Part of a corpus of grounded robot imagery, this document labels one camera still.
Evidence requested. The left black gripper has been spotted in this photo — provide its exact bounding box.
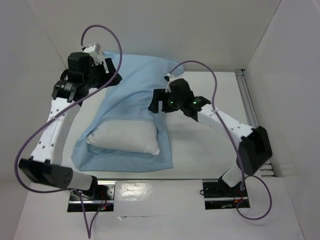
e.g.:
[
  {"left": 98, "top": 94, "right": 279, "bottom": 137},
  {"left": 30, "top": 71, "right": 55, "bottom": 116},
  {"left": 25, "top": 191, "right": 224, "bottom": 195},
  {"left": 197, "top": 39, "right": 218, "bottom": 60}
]
[{"left": 84, "top": 58, "right": 123, "bottom": 89}]

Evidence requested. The white pillow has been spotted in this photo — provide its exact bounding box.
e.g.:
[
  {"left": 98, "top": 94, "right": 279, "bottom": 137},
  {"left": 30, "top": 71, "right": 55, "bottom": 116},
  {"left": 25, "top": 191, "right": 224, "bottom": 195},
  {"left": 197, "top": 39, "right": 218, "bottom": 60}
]
[{"left": 86, "top": 119, "right": 160, "bottom": 155}]

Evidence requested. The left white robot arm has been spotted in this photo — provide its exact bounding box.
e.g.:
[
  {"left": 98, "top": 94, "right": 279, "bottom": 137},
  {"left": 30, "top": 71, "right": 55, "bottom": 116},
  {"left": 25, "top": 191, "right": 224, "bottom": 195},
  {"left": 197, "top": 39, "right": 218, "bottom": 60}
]
[{"left": 14, "top": 51, "right": 122, "bottom": 200}]

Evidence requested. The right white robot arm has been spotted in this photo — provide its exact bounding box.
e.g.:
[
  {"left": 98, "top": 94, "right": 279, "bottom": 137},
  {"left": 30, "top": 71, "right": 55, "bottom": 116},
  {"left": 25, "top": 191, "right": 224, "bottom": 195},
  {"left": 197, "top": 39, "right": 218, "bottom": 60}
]
[{"left": 148, "top": 78, "right": 273, "bottom": 196}]

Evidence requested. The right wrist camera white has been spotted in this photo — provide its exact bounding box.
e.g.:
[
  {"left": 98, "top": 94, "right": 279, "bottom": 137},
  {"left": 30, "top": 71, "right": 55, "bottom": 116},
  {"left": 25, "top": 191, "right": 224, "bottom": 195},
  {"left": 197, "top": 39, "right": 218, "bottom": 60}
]
[{"left": 164, "top": 74, "right": 178, "bottom": 93}]

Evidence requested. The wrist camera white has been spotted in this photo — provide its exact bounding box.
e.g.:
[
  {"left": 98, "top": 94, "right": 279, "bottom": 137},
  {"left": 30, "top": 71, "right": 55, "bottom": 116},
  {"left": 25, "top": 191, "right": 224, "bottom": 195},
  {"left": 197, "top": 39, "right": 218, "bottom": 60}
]
[
  {"left": 82, "top": 43, "right": 105, "bottom": 65},
  {"left": 164, "top": 74, "right": 178, "bottom": 93}
]

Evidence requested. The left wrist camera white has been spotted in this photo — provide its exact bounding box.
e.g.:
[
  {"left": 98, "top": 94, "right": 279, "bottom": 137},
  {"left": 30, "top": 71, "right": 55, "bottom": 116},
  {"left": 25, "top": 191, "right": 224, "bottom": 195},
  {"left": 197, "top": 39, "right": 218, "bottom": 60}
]
[{"left": 82, "top": 43, "right": 105, "bottom": 65}]

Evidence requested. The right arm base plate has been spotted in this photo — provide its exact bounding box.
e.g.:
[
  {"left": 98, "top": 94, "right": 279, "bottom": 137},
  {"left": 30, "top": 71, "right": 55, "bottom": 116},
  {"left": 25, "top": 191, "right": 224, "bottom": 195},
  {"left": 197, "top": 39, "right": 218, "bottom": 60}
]
[{"left": 199, "top": 180, "right": 250, "bottom": 210}]

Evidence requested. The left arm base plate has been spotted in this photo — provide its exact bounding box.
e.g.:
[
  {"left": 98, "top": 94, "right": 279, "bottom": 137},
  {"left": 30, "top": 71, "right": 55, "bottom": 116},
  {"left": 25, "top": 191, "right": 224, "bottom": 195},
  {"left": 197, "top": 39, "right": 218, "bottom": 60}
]
[{"left": 67, "top": 180, "right": 116, "bottom": 213}]

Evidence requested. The aluminium rail frame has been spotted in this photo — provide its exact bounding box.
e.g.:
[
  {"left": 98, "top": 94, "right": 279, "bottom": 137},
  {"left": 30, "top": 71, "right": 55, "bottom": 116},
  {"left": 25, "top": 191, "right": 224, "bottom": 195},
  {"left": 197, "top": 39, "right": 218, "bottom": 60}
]
[{"left": 234, "top": 69, "right": 276, "bottom": 178}]

